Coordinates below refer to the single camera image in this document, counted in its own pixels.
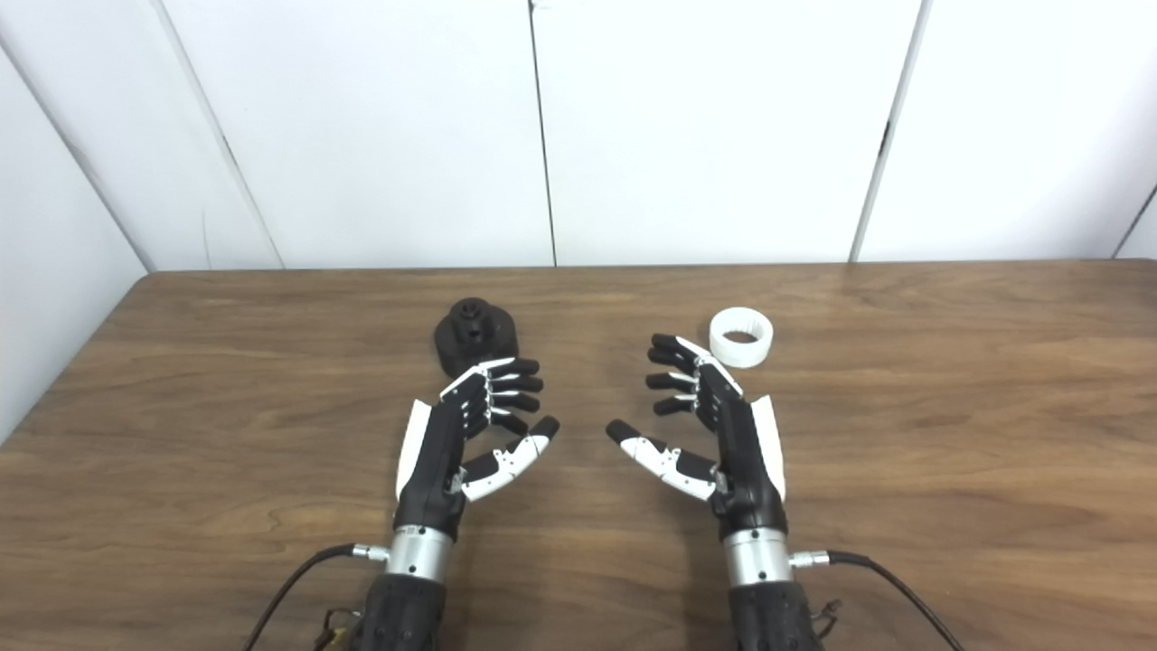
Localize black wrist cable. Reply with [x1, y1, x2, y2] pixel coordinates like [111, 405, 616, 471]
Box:
[789, 549, 966, 651]
[240, 542, 391, 651]

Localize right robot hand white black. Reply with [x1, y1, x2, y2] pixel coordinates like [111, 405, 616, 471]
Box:
[606, 333, 789, 542]

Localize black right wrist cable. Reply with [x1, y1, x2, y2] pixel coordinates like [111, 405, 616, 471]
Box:
[789, 549, 966, 651]

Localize round black part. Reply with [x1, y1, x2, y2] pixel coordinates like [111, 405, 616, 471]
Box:
[434, 297, 521, 379]

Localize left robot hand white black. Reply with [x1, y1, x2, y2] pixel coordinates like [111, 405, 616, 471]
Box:
[394, 357, 561, 542]

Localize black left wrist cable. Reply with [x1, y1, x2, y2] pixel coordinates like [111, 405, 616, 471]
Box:
[240, 542, 391, 651]

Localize white toothed ring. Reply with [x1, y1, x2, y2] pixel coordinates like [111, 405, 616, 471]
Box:
[709, 307, 775, 367]

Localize thin left arm wires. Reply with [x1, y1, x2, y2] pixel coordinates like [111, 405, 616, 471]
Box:
[313, 608, 362, 651]

